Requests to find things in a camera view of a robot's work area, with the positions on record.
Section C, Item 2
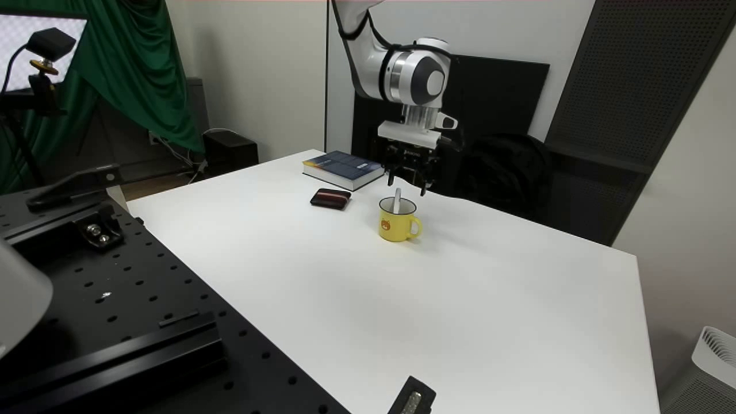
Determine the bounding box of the bright display screen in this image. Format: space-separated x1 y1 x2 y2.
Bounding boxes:
0 12 89 91

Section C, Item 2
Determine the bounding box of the black table edge clamp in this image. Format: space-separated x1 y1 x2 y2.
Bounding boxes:
387 375 439 414

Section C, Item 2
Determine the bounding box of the black speaker box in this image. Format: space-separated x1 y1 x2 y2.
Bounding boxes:
199 126 260 176

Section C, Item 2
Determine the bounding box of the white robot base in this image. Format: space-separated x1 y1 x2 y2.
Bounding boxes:
0 236 55 363

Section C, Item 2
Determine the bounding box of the green curtain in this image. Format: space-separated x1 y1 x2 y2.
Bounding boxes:
0 0 207 195

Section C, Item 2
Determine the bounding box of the black aluminium rail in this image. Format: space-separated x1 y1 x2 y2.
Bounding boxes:
0 312 230 414

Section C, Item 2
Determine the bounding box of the thin black vertical pole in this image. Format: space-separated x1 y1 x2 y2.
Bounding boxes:
321 0 334 154

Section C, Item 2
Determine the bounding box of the yellow enamel mug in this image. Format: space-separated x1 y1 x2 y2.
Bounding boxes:
377 195 426 246

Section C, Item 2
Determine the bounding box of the large dark wall panel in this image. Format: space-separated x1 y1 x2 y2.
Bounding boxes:
541 0 736 248

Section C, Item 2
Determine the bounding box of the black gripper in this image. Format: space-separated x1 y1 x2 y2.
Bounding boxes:
380 136 444 195

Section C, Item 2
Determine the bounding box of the black camera on stand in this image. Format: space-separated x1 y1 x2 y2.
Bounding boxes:
0 26 77 188

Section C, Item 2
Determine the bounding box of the thick blue hardcover book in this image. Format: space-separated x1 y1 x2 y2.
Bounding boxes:
301 149 387 194

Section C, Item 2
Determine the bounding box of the black wallet with red stripe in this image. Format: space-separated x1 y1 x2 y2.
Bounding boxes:
307 187 354 211

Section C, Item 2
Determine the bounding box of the black office chair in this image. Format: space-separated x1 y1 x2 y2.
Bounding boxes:
451 130 556 221

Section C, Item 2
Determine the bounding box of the small black metal bracket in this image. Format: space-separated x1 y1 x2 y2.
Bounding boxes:
77 215 127 252

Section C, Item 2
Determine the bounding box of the black perforated breadboard table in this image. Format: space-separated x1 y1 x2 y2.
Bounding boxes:
0 187 352 414

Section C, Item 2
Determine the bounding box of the white air purifier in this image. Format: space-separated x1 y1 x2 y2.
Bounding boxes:
661 325 736 414

